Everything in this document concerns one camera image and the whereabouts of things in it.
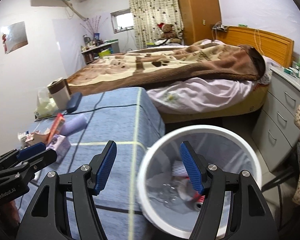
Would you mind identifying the yellow tissue pack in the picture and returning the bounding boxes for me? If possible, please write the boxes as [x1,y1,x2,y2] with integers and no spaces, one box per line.
[34,87,58,119]

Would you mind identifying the barred window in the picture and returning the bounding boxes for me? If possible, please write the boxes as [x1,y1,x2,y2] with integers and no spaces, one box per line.
[110,8,134,34]

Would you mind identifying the beige brown travel mug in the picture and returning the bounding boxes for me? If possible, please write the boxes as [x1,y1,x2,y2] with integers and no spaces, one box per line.
[47,77,70,111]

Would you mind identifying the white mesh trash bin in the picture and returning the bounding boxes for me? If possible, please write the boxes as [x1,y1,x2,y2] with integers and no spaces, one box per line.
[137,125,262,239]

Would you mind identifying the patterned window curtain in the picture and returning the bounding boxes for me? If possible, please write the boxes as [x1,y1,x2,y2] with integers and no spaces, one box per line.
[129,0,184,49]

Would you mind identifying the navy glasses case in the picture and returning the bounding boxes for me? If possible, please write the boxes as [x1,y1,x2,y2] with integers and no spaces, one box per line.
[66,92,83,113]

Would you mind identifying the red orange box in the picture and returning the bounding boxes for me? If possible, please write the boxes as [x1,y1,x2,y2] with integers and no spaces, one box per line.
[46,113,65,145]

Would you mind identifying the pink bed sheet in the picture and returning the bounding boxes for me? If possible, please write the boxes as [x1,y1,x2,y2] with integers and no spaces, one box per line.
[147,56,276,114]

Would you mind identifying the silver wall poster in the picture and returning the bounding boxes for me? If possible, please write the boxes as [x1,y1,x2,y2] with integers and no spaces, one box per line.
[2,22,28,54]

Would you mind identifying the teddy bear with santa hat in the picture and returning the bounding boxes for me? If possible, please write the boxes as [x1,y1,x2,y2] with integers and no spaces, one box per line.
[158,23,181,44]

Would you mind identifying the red drink can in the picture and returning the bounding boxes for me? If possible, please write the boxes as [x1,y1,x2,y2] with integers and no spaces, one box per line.
[180,177,207,212]

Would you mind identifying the person's hand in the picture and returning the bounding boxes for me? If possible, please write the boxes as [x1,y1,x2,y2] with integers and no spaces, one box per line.
[0,200,20,227]

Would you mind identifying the clear plastic water bottle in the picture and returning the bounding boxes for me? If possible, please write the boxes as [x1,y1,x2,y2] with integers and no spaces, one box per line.
[146,173,187,208]

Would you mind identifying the red hanging ornament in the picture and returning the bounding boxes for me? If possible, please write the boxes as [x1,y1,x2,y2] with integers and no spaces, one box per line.
[2,34,7,54]

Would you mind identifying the brown paw print blanket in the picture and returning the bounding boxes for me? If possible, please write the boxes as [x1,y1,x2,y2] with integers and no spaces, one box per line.
[67,42,266,95]

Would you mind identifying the grey drawer cabinet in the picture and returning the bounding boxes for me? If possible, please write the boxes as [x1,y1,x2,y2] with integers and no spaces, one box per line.
[252,67,300,172]

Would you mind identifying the orange wooden wardrobe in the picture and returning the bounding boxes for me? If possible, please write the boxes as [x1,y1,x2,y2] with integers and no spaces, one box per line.
[178,0,221,45]

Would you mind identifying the white yogurt cup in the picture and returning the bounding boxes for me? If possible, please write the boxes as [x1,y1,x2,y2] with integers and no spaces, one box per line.
[17,132,27,144]

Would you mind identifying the cluttered desk shelf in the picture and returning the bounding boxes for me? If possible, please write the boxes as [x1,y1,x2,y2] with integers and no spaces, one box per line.
[81,39,120,64]

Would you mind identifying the orange wooden headboard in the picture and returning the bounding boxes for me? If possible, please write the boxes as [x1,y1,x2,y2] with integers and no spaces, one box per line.
[215,26,294,68]

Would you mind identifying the purple dried flower branches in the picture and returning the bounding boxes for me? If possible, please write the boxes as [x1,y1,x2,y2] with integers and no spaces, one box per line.
[80,15,109,38]

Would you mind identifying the strawberry milk carton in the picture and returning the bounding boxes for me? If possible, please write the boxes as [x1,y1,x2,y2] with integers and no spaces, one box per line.
[21,133,35,148]

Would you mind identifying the lavender ribbed foam sleeve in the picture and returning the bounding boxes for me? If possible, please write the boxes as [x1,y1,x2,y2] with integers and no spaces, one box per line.
[60,114,88,137]

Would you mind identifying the cream torn paper carton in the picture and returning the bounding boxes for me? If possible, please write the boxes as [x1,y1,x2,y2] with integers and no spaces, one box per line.
[30,128,50,145]

